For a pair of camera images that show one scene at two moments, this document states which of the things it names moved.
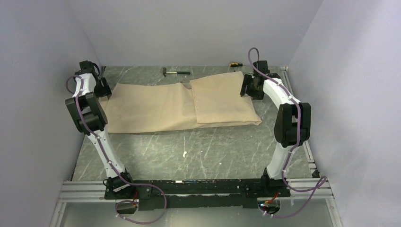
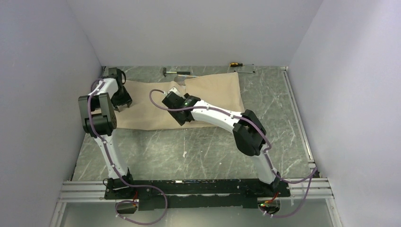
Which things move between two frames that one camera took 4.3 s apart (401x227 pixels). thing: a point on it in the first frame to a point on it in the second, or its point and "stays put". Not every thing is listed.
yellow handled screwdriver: [234, 65] stays put
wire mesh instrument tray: [187, 84] to [180, 79]
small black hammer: [164, 72] stays put
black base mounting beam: [154, 194] stays put
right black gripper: [246, 89] to [181, 122]
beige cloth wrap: [141, 108] stays put
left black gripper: [105, 91] to [126, 100]
